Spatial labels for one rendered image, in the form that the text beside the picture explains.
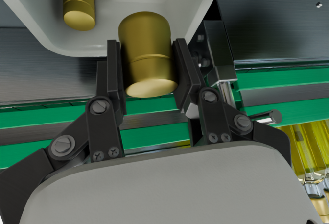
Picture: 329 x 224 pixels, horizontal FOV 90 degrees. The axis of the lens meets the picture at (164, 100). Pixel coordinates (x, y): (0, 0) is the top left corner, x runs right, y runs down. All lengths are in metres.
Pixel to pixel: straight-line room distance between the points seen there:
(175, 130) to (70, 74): 0.19
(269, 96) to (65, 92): 0.30
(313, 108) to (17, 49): 0.45
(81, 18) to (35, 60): 0.13
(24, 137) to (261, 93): 0.35
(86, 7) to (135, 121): 0.17
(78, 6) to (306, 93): 0.32
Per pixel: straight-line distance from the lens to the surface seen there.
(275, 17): 0.32
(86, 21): 0.23
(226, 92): 0.20
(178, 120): 0.30
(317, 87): 0.35
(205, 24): 0.24
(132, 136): 0.28
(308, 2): 0.39
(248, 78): 0.26
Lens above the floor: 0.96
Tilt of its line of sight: 14 degrees down
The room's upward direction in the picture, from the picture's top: 171 degrees clockwise
